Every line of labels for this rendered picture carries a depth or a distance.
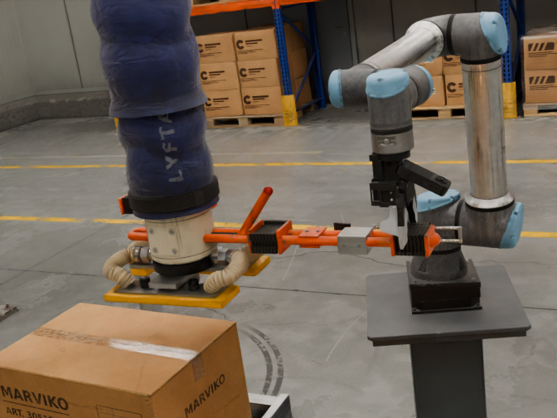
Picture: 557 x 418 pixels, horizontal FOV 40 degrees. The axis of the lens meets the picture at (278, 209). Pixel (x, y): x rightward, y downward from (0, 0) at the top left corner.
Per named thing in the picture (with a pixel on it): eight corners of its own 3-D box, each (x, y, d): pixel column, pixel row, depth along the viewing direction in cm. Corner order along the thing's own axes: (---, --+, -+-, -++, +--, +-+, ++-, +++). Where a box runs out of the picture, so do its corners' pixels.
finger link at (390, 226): (381, 248, 167) (382, 206, 168) (407, 249, 165) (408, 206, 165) (376, 248, 165) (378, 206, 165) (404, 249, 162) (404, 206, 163)
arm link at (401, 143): (417, 124, 164) (405, 135, 156) (418, 146, 166) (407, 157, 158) (377, 126, 168) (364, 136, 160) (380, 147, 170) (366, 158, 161)
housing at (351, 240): (337, 255, 173) (336, 236, 172) (346, 244, 179) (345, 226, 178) (367, 255, 170) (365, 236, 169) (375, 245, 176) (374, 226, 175)
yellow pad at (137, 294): (104, 302, 191) (99, 284, 190) (126, 285, 200) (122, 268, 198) (222, 309, 177) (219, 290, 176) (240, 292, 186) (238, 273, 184)
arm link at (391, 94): (416, 66, 161) (399, 75, 153) (420, 123, 164) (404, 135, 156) (375, 69, 165) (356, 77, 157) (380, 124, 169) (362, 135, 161)
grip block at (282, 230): (248, 255, 181) (244, 231, 179) (264, 240, 189) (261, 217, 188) (280, 255, 177) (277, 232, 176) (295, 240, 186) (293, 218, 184)
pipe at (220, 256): (105, 285, 192) (101, 264, 190) (157, 249, 213) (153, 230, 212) (224, 292, 178) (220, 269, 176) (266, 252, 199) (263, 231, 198)
